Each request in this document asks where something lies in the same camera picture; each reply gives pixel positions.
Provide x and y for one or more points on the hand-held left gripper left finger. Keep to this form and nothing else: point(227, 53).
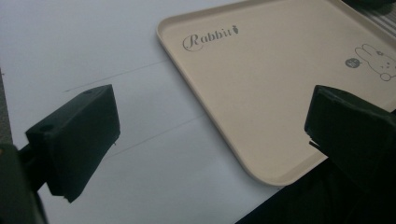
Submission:
point(77, 140)

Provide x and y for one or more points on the dark object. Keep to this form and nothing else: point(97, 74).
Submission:
point(367, 2)

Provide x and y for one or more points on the beige plastic tray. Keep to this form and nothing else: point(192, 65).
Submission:
point(267, 93)

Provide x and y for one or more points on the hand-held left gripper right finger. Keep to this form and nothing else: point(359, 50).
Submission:
point(351, 130)

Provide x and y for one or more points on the striped grey cloth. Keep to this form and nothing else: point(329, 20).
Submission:
point(381, 15)

